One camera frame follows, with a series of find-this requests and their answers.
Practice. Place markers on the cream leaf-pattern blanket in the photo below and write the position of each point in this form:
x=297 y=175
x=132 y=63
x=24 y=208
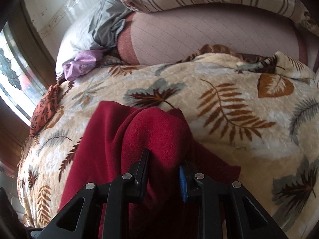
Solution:
x=262 y=117

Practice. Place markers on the grey satin pillow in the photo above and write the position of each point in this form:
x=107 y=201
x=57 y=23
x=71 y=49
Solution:
x=97 y=29

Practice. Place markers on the orange floral cloth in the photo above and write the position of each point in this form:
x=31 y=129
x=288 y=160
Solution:
x=45 y=110

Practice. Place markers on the pink quilted mattress cover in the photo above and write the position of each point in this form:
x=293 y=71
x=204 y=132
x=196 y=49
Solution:
x=169 y=36

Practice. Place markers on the dark red knit shirt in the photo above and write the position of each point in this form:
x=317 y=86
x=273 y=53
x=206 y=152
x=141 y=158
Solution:
x=115 y=138

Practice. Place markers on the window with stained glass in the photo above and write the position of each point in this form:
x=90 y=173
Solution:
x=27 y=67

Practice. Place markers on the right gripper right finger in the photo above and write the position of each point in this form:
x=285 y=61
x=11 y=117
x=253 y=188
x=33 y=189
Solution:
x=217 y=210

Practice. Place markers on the purple floral cloth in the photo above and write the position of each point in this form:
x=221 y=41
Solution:
x=82 y=64

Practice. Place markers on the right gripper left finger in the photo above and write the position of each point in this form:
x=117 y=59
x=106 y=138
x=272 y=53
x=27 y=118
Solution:
x=101 y=211

